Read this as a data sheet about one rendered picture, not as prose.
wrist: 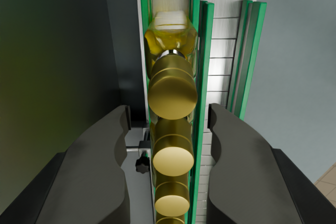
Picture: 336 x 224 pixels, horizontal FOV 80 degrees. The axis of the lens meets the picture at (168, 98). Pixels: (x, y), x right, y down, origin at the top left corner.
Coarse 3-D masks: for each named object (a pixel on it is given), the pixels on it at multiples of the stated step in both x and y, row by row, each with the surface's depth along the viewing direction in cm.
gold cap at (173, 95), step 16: (160, 64) 15; (176, 64) 15; (160, 80) 13; (176, 80) 13; (192, 80) 14; (160, 96) 13; (176, 96) 13; (192, 96) 13; (160, 112) 14; (176, 112) 14
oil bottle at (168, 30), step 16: (160, 16) 29; (176, 16) 29; (160, 32) 20; (176, 32) 20; (192, 32) 20; (144, 48) 20; (160, 48) 19; (176, 48) 19; (192, 48) 19; (192, 64) 20
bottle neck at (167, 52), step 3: (165, 51) 19; (168, 51) 18; (171, 51) 18; (174, 51) 18; (177, 51) 19; (162, 54) 18; (165, 54) 18; (168, 54) 18; (174, 54) 18; (177, 54) 18; (180, 54) 18; (159, 57) 18; (183, 57) 18; (156, 60) 19
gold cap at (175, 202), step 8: (160, 176) 20; (168, 176) 20; (176, 176) 20; (184, 176) 21; (160, 184) 20; (168, 184) 19; (176, 184) 19; (184, 184) 20; (160, 192) 19; (168, 192) 18; (176, 192) 18; (184, 192) 19; (160, 200) 19; (168, 200) 19; (176, 200) 19; (184, 200) 19; (160, 208) 19; (168, 208) 19; (176, 208) 19; (184, 208) 19
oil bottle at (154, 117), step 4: (148, 84) 24; (152, 112) 23; (192, 112) 23; (152, 116) 23; (156, 116) 23; (188, 116) 23; (192, 116) 23; (152, 120) 24; (156, 120) 23; (188, 120) 23; (192, 120) 24
